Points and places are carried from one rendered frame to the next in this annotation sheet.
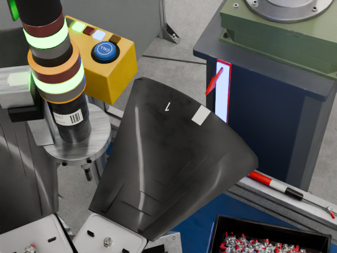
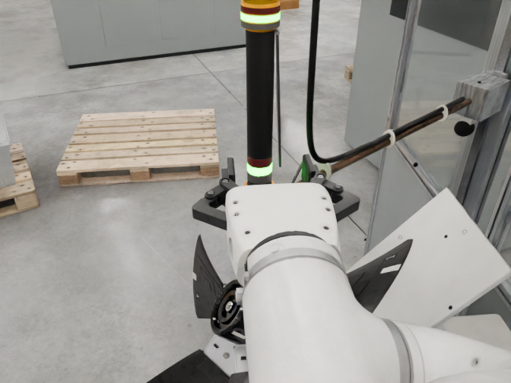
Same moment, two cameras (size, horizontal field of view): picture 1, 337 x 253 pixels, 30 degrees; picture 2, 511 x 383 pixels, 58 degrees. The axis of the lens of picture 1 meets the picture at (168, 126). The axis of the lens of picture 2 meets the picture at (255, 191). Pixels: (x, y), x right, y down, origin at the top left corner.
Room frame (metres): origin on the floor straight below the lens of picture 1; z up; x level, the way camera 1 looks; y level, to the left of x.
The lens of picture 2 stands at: (0.77, -0.24, 1.92)
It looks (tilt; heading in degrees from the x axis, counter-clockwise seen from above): 34 degrees down; 142
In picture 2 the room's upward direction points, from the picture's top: straight up
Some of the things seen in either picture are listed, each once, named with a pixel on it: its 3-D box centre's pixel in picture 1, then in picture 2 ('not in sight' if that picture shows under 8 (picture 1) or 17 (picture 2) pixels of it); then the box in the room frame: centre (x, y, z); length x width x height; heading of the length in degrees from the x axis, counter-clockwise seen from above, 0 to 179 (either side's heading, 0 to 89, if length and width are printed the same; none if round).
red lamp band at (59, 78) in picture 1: (54, 59); not in sight; (0.36, 0.09, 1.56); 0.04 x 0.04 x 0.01
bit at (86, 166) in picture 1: (86, 166); not in sight; (0.36, 0.09, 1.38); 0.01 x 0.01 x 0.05
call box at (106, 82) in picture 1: (89, 61); not in sight; (0.82, 0.15, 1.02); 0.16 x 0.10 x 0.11; 57
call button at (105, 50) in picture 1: (105, 51); not in sight; (0.79, 0.11, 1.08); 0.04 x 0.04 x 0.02
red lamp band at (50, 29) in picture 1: (42, 16); (259, 157); (0.36, 0.09, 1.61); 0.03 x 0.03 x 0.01
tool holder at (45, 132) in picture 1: (57, 108); not in sight; (0.35, 0.10, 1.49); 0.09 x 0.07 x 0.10; 92
